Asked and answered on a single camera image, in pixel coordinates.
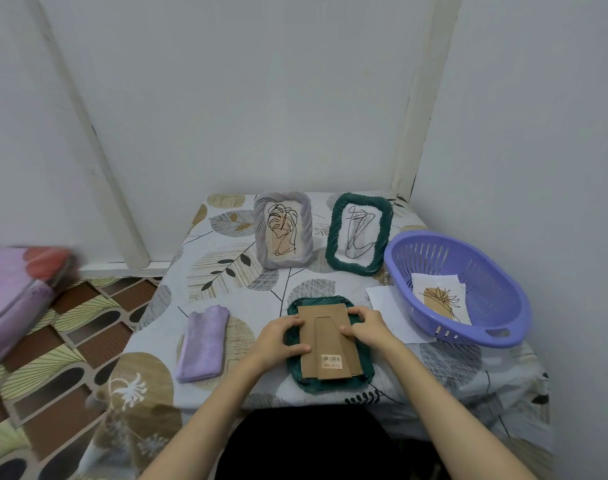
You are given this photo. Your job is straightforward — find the person's right hand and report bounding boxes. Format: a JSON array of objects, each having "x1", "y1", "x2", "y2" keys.
[{"x1": 341, "y1": 307, "x2": 400, "y2": 353}]

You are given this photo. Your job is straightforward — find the grey woven picture frame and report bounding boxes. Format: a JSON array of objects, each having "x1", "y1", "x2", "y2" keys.
[{"x1": 253, "y1": 191, "x2": 314, "y2": 271}]

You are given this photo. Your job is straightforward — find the leaf patterned tablecloth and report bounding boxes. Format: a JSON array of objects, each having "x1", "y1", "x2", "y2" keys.
[{"x1": 76, "y1": 192, "x2": 554, "y2": 480}]

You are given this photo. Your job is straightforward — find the person's left hand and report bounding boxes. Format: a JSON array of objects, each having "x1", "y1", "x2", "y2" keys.
[{"x1": 253, "y1": 314, "x2": 312, "y2": 373}]

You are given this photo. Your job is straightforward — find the white paper brown plant drawing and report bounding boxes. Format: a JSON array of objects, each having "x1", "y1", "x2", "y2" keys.
[{"x1": 411, "y1": 273, "x2": 472, "y2": 325}]

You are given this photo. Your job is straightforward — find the black trousers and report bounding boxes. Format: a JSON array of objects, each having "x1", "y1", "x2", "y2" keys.
[{"x1": 226, "y1": 407, "x2": 450, "y2": 480}]

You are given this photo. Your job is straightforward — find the brown cardboard frame backing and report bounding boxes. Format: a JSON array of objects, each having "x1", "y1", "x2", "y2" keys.
[{"x1": 297, "y1": 303, "x2": 366, "y2": 381}]

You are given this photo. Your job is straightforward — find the purple folded cloth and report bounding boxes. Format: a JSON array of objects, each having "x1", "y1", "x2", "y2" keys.
[{"x1": 176, "y1": 304, "x2": 231, "y2": 384}]

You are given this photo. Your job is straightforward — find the person's right forearm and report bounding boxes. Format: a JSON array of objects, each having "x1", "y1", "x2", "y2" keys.
[{"x1": 376, "y1": 339, "x2": 537, "y2": 480}]

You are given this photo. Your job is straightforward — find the white paper black line drawing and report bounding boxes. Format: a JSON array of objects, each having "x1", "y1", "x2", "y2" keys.
[{"x1": 365, "y1": 285, "x2": 437, "y2": 345}]

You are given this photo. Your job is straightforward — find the person's left forearm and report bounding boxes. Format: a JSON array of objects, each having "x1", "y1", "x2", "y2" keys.
[{"x1": 141, "y1": 357, "x2": 280, "y2": 480}]

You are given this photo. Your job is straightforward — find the purple mattress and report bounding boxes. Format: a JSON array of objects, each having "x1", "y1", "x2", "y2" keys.
[{"x1": 0, "y1": 246, "x2": 80, "y2": 378}]

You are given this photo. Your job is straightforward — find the purple plastic basket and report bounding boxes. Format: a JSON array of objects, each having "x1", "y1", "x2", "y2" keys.
[{"x1": 383, "y1": 230, "x2": 533, "y2": 349}]

